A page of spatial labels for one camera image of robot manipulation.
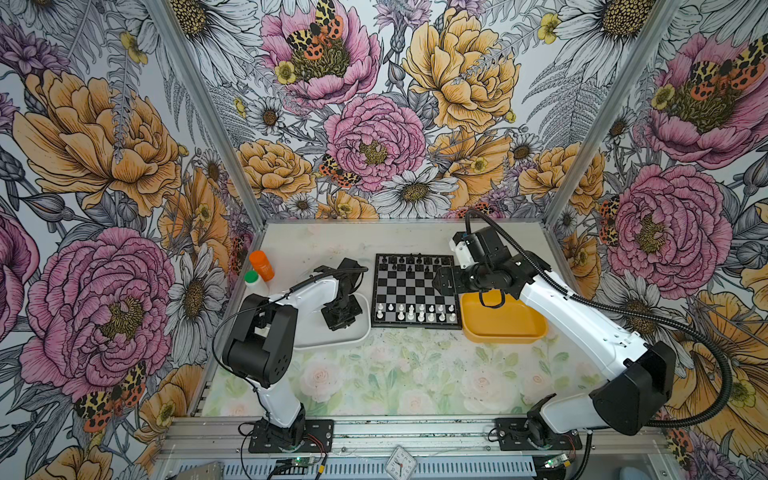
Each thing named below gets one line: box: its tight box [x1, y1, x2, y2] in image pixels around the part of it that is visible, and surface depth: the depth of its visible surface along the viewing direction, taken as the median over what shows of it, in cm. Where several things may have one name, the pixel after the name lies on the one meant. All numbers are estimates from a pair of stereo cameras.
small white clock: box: [384, 445, 418, 480], surface depth 70 cm
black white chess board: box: [370, 253, 462, 330], surface depth 100 cm
